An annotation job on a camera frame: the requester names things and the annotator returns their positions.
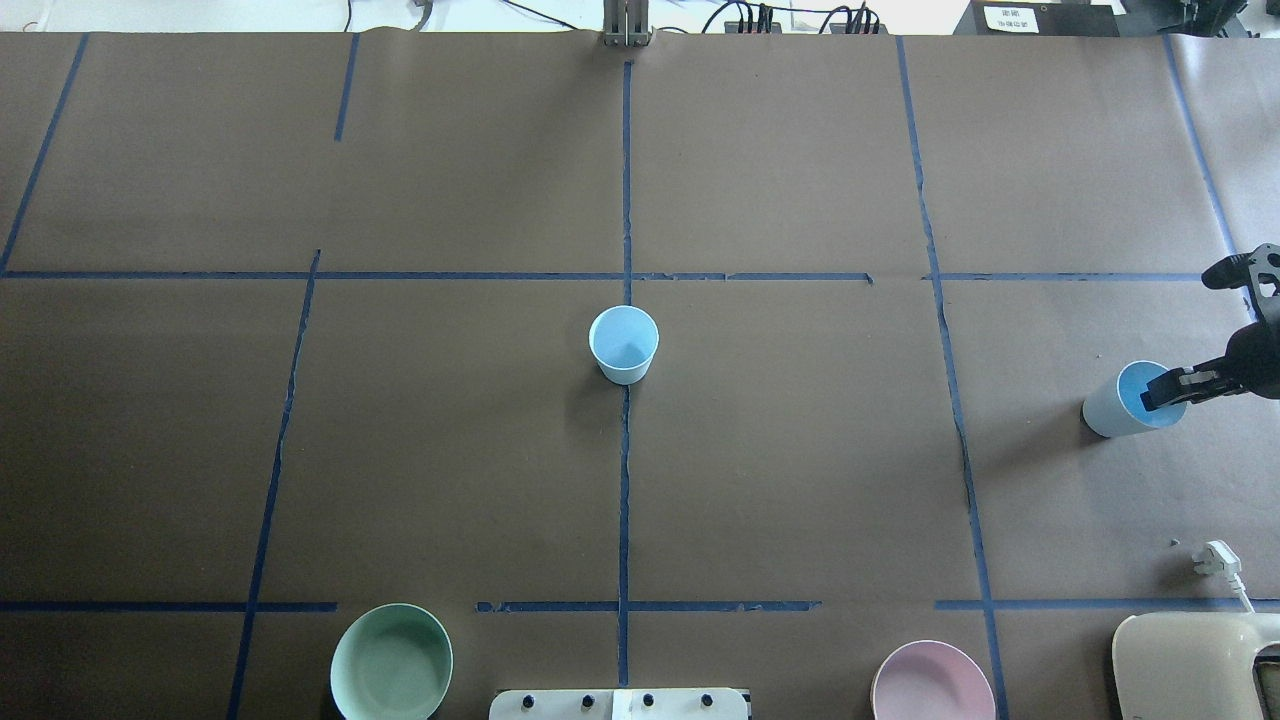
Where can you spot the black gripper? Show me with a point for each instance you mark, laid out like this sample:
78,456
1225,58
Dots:
1256,357

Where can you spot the light blue cup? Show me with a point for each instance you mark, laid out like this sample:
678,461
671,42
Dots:
623,340
1116,409

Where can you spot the white power plug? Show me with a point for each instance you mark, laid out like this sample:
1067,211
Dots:
1216,558

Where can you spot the cream toaster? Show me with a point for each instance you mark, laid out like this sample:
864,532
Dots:
1196,665

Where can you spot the black box with label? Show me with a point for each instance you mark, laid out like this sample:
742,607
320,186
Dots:
1038,18

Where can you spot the pink bowl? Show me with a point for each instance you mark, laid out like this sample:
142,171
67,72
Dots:
931,680

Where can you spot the black power strip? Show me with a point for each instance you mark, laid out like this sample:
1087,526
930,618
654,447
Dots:
744,18

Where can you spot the green bowl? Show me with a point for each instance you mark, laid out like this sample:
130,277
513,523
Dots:
394,662

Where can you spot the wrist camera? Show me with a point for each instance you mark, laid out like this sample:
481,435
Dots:
1257,272

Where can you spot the aluminium frame post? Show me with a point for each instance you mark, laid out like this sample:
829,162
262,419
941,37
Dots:
626,23

